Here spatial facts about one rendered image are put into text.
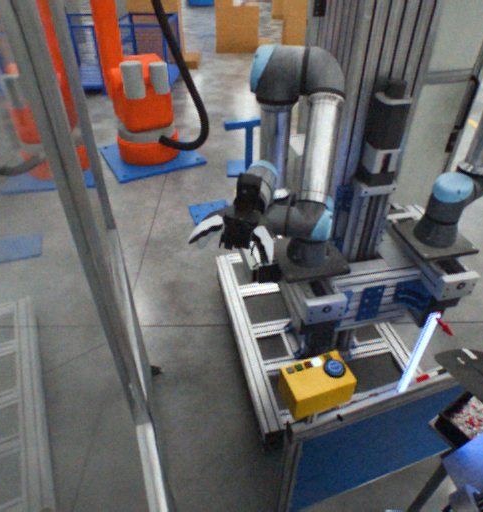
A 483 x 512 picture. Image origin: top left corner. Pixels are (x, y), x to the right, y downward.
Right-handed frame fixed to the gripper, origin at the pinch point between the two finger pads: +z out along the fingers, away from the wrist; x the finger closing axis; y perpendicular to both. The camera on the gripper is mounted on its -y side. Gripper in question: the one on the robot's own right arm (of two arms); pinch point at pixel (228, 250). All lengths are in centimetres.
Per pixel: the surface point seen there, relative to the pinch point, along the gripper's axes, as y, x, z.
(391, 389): 54, -51, -21
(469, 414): 51, -72, -17
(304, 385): 35.8, -22.2, -1.6
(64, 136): -21.5, 20.7, 12.0
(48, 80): -28.0, 21.6, 12.0
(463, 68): 3, -86, -216
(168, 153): 152, 130, -312
